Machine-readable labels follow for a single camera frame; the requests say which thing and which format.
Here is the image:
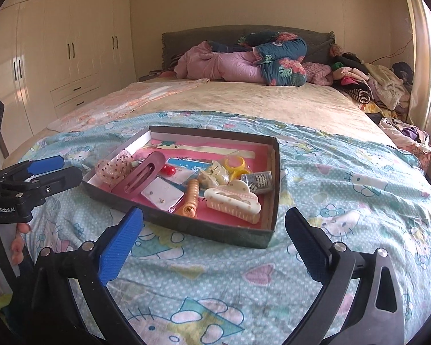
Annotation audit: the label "polka dot fabric bow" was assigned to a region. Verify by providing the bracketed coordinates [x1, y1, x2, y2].
[95, 150, 136, 188]

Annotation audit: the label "maroon pompom hair clip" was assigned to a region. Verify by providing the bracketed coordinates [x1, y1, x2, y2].
[111, 151, 166, 201]

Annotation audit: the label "white stud earring card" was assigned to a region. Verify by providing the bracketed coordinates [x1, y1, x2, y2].
[141, 178, 184, 213]

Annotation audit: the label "orange spiral hair tie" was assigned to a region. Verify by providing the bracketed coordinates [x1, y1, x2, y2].
[174, 178, 202, 219]

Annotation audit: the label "cream cloud hair claw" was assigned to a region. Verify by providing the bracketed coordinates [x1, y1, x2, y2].
[204, 179, 261, 224]

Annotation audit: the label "red ball earring card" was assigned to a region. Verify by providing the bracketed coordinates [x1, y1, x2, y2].
[159, 164, 194, 185]

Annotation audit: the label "yellow rings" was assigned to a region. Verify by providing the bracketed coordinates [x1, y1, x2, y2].
[222, 155, 254, 182]

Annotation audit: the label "pearl flower hair clip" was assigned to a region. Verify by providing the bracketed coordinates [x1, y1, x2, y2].
[197, 160, 230, 189]

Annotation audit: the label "person's left hand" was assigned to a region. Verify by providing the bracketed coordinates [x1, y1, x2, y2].
[0, 222, 32, 284]

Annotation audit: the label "hello kitty teal blanket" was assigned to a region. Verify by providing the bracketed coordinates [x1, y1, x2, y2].
[18, 110, 431, 345]

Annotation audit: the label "dark cardboard tray box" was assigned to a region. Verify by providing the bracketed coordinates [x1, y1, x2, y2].
[82, 126, 280, 248]

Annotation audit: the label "pink and blue book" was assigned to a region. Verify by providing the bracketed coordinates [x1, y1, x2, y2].
[121, 138, 274, 230]

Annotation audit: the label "cream wardrobe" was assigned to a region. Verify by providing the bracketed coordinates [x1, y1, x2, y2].
[0, 0, 136, 155]

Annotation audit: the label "beige bed sheet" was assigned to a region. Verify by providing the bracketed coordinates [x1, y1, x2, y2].
[1, 78, 392, 167]

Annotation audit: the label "pile of clothes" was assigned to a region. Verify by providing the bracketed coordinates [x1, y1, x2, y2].
[329, 44, 431, 171]

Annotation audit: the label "beige curtain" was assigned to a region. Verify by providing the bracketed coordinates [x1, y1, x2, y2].
[406, 0, 431, 134]

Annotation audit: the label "pink quilt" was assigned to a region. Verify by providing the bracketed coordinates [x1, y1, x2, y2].
[174, 41, 334, 86]

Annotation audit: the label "dark floral quilt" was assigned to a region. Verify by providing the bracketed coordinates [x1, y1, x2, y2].
[208, 30, 307, 87]

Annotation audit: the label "dark green headboard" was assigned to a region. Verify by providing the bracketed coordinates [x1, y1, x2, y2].
[160, 23, 337, 73]

